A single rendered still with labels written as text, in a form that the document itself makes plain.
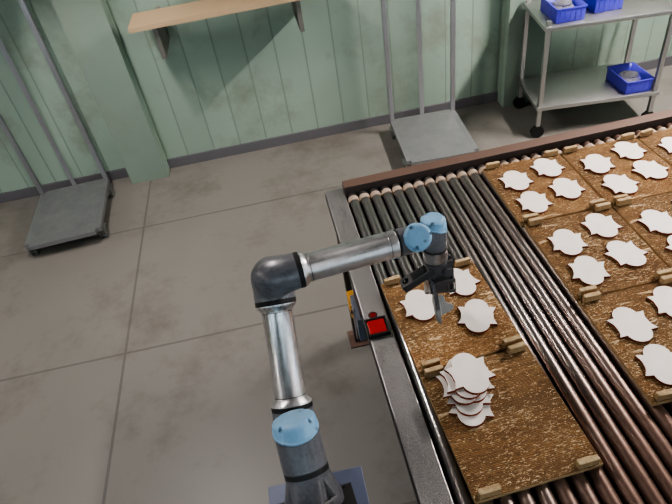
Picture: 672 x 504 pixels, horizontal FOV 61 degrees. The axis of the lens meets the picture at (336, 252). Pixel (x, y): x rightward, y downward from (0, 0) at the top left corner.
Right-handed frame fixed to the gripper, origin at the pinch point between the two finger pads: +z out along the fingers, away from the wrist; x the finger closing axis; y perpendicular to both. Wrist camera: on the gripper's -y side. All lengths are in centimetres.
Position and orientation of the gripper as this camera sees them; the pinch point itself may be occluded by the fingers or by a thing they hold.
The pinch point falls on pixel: (431, 309)
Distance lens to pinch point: 187.5
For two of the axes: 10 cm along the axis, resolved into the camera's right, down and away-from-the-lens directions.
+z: 1.5, 8.0, 5.8
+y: 9.8, -2.0, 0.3
